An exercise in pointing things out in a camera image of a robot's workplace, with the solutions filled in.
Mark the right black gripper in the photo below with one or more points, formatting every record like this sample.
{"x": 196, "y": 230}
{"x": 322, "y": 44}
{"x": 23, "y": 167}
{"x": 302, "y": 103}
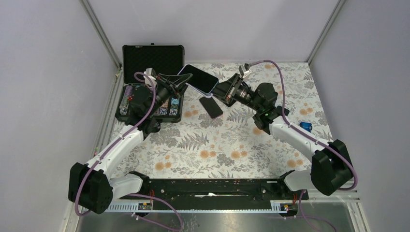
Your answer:
{"x": 226, "y": 91}

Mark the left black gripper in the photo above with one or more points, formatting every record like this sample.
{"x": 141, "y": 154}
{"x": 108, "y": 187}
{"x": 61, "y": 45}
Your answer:
{"x": 175, "y": 84}

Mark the phone with purple edge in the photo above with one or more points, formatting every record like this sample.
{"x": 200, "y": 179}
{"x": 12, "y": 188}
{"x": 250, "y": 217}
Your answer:
{"x": 211, "y": 107}

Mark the teal-edged phone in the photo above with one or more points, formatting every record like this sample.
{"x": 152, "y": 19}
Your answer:
{"x": 201, "y": 79}

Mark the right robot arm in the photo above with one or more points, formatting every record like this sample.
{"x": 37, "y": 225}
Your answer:
{"x": 331, "y": 166}

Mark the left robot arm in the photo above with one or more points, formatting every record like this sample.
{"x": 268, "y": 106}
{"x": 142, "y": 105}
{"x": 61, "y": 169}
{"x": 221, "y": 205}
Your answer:
{"x": 91, "y": 185}

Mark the black poker chip case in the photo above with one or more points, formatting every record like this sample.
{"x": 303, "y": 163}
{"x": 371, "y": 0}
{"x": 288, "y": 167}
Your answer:
{"x": 163, "y": 59}

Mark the blue toy car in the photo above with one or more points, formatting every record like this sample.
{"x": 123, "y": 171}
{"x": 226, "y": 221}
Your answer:
{"x": 307, "y": 126}

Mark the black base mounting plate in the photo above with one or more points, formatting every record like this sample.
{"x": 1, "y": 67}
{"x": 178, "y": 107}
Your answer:
{"x": 223, "y": 194}

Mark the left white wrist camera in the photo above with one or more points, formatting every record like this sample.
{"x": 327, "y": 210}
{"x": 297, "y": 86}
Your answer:
{"x": 150, "y": 78}

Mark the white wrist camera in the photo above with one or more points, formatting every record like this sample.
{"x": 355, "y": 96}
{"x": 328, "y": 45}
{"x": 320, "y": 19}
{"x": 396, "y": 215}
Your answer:
{"x": 150, "y": 78}
{"x": 244, "y": 71}

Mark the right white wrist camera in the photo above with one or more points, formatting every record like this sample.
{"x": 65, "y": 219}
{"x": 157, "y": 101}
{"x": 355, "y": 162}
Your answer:
{"x": 244, "y": 71}

